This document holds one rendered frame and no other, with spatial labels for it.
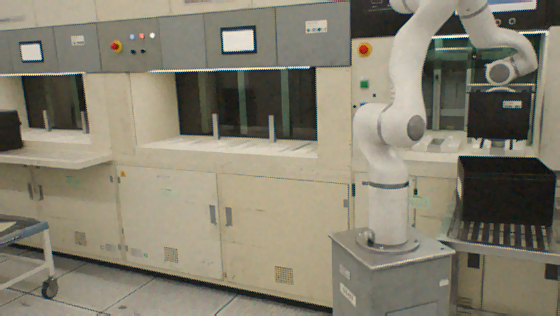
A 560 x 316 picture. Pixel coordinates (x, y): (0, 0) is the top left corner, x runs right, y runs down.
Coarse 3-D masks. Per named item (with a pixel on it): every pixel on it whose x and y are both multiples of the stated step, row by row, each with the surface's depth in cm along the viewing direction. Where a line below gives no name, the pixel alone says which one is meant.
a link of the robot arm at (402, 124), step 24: (408, 0) 133; (432, 0) 124; (456, 0) 126; (408, 24) 129; (432, 24) 129; (408, 48) 129; (408, 72) 129; (408, 96) 127; (384, 120) 128; (408, 120) 124; (408, 144) 127
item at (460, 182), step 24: (480, 168) 178; (504, 168) 175; (528, 168) 173; (456, 192) 179; (480, 192) 154; (504, 192) 152; (528, 192) 150; (552, 192) 148; (480, 216) 155; (504, 216) 153; (528, 216) 151; (552, 216) 150
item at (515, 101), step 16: (480, 96) 175; (496, 96) 173; (512, 96) 171; (528, 96) 169; (480, 112) 177; (496, 112) 174; (512, 112) 172; (528, 112) 169; (480, 128) 178; (496, 128) 175; (512, 128) 173; (528, 128) 171; (480, 144) 180; (512, 144) 177
